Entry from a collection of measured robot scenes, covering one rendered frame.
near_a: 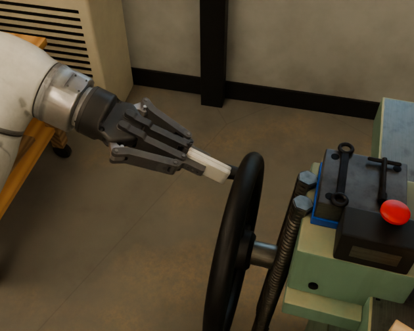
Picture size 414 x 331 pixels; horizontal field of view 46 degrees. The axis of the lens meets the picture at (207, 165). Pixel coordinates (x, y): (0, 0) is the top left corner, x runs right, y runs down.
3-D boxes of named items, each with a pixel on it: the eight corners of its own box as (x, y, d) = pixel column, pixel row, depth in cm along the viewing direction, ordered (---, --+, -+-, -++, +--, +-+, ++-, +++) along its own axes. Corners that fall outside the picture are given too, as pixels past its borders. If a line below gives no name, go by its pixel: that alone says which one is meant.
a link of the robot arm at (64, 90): (66, 50, 72) (103, 68, 72) (60, 92, 79) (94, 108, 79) (35, 88, 66) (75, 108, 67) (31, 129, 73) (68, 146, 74)
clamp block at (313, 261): (302, 199, 71) (313, 158, 64) (399, 220, 68) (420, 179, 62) (285, 291, 61) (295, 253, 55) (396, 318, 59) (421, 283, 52)
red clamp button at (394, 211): (379, 200, 52) (382, 195, 52) (408, 207, 52) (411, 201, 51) (378, 223, 51) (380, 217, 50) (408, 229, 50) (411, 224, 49)
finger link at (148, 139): (121, 117, 72) (117, 124, 71) (189, 152, 72) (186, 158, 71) (115, 134, 75) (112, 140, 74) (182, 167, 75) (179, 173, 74)
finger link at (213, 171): (189, 150, 73) (187, 153, 73) (230, 170, 74) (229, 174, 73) (183, 161, 75) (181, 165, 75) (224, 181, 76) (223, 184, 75)
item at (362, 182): (319, 167, 63) (326, 137, 59) (407, 185, 61) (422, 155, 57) (304, 253, 55) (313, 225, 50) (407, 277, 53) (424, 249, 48)
